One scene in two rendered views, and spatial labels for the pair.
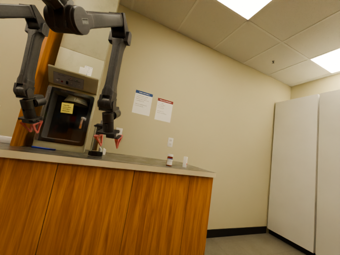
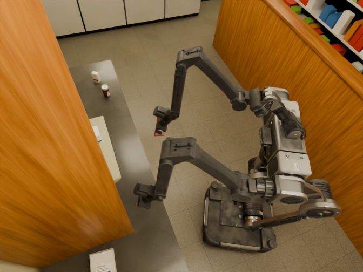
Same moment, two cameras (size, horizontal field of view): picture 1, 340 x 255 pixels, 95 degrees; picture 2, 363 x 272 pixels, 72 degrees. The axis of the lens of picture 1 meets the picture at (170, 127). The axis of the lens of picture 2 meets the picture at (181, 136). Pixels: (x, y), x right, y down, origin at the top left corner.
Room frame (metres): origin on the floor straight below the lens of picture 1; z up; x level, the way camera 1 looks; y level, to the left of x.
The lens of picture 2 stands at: (0.83, 1.27, 2.41)
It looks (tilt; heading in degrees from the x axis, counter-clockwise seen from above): 57 degrees down; 264
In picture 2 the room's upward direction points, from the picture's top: 7 degrees clockwise
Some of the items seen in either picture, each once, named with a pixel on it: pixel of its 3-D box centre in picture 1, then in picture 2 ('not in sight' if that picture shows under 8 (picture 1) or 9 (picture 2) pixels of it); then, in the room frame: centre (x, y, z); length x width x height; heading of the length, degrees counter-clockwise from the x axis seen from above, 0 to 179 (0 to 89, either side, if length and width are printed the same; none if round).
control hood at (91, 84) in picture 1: (74, 80); (100, 154); (1.11, 0.75, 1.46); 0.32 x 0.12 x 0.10; 112
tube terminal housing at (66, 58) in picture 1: (74, 103); not in sight; (1.28, 0.82, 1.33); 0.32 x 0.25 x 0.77; 112
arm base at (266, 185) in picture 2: not in sight; (264, 188); (0.42, 0.88, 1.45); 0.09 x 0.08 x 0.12; 84
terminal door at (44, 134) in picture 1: (67, 117); not in sight; (1.16, 0.77, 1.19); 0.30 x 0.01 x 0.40; 112
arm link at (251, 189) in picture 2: not in sight; (244, 188); (0.49, 0.88, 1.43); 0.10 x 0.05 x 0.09; 174
